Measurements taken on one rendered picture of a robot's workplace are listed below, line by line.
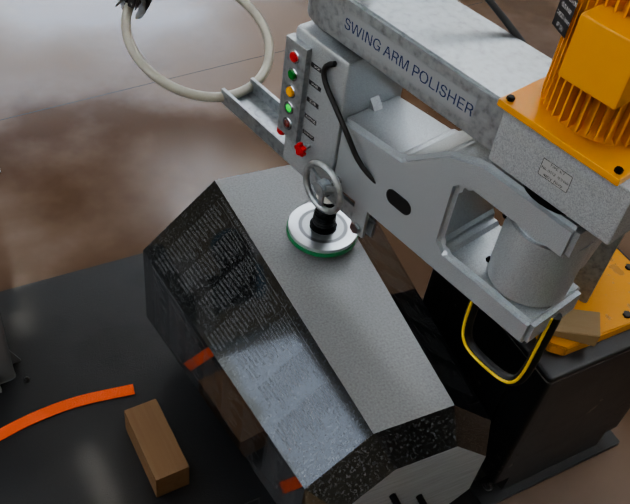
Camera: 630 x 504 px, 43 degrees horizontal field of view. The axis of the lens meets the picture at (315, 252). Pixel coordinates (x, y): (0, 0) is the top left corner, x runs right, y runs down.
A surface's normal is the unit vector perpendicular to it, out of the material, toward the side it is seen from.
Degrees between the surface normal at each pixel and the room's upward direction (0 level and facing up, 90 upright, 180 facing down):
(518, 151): 90
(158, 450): 0
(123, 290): 0
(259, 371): 45
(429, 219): 90
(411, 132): 4
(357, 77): 90
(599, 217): 90
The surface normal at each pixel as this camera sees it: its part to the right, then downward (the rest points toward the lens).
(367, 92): 0.64, 0.60
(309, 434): -0.54, -0.31
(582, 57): -0.76, 0.40
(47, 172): 0.11, -0.69
